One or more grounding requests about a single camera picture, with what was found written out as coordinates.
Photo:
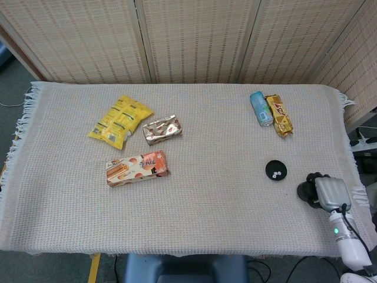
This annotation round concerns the black box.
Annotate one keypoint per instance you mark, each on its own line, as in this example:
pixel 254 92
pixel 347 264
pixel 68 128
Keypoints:
pixel 366 162

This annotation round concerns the black dice tray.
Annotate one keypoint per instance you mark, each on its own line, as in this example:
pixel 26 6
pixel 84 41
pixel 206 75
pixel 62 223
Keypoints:
pixel 272 168

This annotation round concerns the black round cup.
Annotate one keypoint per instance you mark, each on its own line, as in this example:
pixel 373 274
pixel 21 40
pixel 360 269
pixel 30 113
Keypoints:
pixel 305 191

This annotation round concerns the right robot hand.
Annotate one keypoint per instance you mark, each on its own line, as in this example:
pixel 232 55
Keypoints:
pixel 331 193

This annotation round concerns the yellow floor strip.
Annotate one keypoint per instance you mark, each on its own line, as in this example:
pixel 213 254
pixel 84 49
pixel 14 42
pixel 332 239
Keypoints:
pixel 94 269

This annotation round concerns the bamboo folding screen panel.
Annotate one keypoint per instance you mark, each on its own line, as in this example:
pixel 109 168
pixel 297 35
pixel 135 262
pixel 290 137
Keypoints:
pixel 294 41
pixel 200 41
pixel 353 73
pixel 76 41

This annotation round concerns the yellow snack bag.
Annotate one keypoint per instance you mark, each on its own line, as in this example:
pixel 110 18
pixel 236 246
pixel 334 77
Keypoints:
pixel 120 121

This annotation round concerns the gold foil snack pack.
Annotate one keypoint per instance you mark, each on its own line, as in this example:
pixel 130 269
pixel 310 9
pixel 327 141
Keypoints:
pixel 279 116

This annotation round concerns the silver foil snack pack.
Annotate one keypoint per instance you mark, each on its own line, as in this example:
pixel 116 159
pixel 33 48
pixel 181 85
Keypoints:
pixel 162 129

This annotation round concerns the beige woven fringed tablecloth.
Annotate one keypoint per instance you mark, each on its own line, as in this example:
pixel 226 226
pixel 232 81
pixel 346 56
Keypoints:
pixel 188 206

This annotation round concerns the orange biscuit box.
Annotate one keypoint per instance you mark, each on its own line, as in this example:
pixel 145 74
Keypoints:
pixel 137 168

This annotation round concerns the light blue drink can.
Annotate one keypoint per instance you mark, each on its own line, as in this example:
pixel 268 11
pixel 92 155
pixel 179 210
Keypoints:
pixel 260 108

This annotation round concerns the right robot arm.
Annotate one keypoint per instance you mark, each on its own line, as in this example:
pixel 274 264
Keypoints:
pixel 350 247

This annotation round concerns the blue object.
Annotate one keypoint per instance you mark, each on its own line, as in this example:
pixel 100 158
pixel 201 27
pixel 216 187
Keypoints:
pixel 3 57

